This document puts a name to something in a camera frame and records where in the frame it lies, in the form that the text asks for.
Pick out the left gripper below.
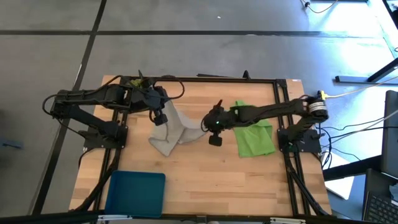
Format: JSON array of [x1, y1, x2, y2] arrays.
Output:
[[133, 77, 171, 127]]

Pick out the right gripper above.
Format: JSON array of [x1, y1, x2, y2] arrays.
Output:
[[201, 99, 237, 147]]

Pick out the green microfiber towel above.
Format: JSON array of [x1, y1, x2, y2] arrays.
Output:
[[229, 100, 277, 158]]

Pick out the grey microfiber towel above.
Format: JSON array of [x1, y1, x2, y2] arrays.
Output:
[[148, 100, 208, 157]]

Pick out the small potted artificial plant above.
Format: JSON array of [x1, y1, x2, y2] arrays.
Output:
[[129, 78, 146, 90]]

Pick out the blue plastic tray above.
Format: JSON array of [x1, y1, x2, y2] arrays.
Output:
[[104, 170, 167, 218]]

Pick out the black stand leg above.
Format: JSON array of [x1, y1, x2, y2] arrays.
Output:
[[335, 57, 398, 84]]

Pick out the white paper sheet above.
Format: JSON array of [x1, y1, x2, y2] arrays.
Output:
[[322, 151, 355, 200]]

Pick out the dark floor beam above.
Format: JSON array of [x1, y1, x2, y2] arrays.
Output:
[[322, 154, 382, 181]]

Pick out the grey floor object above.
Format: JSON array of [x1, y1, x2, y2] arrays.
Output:
[[0, 138, 24, 149]]

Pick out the dark monitor panel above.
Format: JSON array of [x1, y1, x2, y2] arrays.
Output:
[[379, 89, 398, 179]]

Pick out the black laptop keyboard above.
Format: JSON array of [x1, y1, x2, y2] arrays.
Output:
[[362, 167, 398, 224]]

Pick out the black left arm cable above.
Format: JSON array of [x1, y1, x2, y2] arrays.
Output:
[[154, 75, 186, 101]]

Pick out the black aluminium table frame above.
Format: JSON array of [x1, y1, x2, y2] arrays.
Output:
[[70, 70, 333, 218]]

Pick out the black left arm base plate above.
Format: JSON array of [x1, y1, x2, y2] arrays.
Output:
[[77, 124, 129, 149]]

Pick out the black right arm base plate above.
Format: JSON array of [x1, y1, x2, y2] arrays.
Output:
[[277, 127, 323, 154]]

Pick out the yellow plug with pale cable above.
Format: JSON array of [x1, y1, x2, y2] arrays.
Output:
[[317, 76, 398, 101]]

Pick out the black floor cables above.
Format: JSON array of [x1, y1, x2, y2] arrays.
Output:
[[313, 115, 388, 170]]

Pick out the silver metal bracket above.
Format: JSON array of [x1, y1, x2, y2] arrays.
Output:
[[269, 217, 307, 224], [98, 213, 133, 222]]

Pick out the black cable with plug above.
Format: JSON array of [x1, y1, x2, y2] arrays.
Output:
[[300, 0, 338, 14]]

